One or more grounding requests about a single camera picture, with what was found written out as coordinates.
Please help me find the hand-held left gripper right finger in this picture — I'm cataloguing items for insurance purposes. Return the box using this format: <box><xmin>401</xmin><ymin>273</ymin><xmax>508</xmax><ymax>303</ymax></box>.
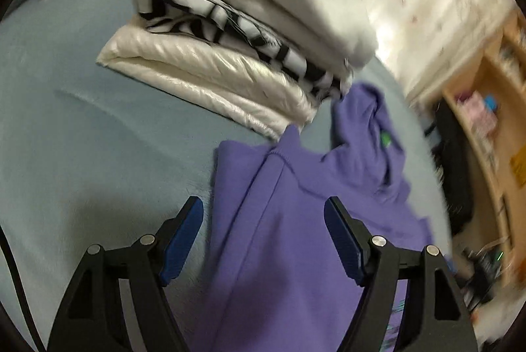
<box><xmin>324</xmin><ymin>196</ymin><xmax>479</xmax><ymax>352</ymax></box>

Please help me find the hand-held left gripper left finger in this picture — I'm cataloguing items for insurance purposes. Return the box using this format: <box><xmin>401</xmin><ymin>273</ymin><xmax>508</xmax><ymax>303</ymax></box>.
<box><xmin>47</xmin><ymin>196</ymin><xmax>205</xmax><ymax>352</ymax></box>

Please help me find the purple zip hoodie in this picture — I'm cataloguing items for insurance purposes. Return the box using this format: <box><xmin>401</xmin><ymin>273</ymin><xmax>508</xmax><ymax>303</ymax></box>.
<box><xmin>164</xmin><ymin>82</ymin><xmax>436</xmax><ymax>352</ymax></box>

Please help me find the wooden bookshelf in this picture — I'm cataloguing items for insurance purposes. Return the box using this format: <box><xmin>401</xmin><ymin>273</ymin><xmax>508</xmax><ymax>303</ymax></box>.
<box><xmin>442</xmin><ymin>11</ymin><xmax>526</xmax><ymax>295</ymax></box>

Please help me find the black bag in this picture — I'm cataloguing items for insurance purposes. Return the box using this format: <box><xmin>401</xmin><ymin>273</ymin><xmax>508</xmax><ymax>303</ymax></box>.
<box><xmin>423</xmin><ymin>97</ymin><xmax>475</xmax><ymax>233</ymax></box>

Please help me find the yellow cloth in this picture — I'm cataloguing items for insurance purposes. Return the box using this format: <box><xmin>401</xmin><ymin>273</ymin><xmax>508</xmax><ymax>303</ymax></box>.
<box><xmin>510</xmin><ymin>149</ymin><xmax>526</xmax><ymax>188</ymax></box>

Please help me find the blue-grey bed blanket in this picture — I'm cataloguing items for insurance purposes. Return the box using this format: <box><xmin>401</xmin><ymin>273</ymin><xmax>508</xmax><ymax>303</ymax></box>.
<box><xmin>0</xmin><ymin>0</ymin><xmax>453</xmax><ymax>352</ymax></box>

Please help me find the pink drawer organizer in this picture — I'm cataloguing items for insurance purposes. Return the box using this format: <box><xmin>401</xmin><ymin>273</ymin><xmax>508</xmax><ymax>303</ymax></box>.
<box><xmin>458</xmin><ymin>91</ymin><xmax>500</xmax><ymax>135</ymax></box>

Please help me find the folded white puffer jacket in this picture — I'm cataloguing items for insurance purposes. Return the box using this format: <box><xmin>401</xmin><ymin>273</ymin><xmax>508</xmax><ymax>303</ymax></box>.
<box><xmin>96</xmin><ymin>25</ymin><xmax>319</xmax><ymax>141</ymax></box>

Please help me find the folded black white patterned garment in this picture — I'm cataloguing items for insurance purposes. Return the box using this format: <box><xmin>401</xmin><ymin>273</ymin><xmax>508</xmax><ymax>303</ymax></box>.
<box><xmin>124</xmin><ymin>0</ymin><xmax>354</xmax><ymax>100</ymax></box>

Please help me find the cream floral curtain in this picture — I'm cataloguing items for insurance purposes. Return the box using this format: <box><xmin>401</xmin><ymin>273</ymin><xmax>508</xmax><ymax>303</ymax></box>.
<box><xmin>345</xmin><ymin>0</ymin><xmax>518</xmax><ymax>106</ymax></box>

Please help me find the black cable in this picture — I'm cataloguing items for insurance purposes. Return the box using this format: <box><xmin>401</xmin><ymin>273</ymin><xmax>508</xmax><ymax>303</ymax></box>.
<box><xmin>0</xmin><ymin>224</ymin><xmax>46</xmax><ymax>352</ymax></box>

